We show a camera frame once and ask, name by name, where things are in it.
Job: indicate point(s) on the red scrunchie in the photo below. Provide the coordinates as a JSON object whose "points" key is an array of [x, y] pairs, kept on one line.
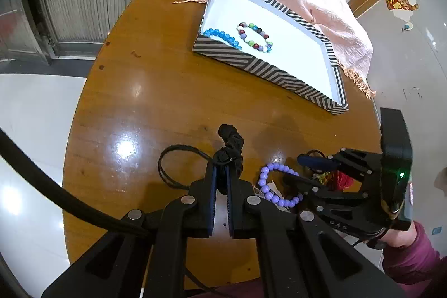
{"points": [[344, 181]]}

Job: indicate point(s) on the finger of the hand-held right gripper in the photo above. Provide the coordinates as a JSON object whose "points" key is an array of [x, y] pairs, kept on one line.
{"points": [[335, 205], [317, 161]]}

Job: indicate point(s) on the black scrunchie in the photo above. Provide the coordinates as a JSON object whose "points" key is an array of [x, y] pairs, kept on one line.
{"points": [[232, 141]]}

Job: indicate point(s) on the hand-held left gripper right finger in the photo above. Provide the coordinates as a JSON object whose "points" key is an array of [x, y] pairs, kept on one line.
{"points": [[229, 203]]}

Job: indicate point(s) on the person's right forearm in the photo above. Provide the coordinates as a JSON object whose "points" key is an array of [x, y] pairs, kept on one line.
{"points": [[415, 259]]}

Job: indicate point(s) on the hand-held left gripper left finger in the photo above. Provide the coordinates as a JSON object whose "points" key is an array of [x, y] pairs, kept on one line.
{"points": [[209, 203]]}

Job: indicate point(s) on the red and yellow wall sticker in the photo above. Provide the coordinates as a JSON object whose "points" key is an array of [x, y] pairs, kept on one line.
{"points": [[401, 1]]}

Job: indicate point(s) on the black and white striped box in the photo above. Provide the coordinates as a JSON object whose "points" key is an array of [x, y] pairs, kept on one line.
{"points": [[279, 39]]}

